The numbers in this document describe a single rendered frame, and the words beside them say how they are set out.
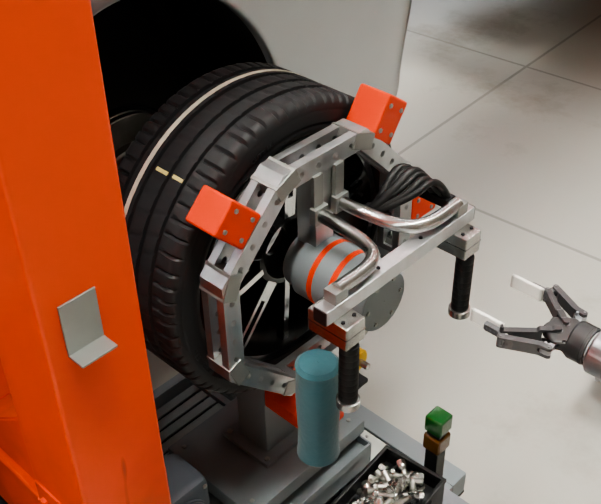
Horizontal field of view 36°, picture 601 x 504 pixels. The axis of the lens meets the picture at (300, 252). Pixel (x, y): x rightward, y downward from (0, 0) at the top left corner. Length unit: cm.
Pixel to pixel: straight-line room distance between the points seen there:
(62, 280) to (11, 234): 11
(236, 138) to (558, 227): 204
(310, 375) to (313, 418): 11
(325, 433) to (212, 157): 60
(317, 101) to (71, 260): 67
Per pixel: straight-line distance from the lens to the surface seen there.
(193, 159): 164
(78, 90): 114
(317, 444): 187
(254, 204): 162
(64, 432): 139
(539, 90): 444
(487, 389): 280
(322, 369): 175
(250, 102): 170
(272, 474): 225
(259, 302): 187
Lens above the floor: 196
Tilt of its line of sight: 37 degrees down
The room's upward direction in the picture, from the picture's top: 1 degrees counter-clockwise
